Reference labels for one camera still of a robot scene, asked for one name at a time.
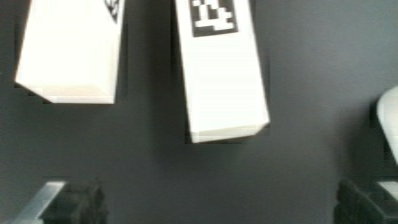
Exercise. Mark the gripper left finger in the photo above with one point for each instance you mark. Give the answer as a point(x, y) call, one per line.
point(65, 204)

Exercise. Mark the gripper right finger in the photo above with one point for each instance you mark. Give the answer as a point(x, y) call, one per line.
point(366, 202)

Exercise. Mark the white desk leg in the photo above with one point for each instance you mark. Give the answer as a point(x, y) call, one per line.
point(223, 89)
point(69, 50)

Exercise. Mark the white desk top panel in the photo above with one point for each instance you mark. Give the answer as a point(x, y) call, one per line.
point(387, 118)

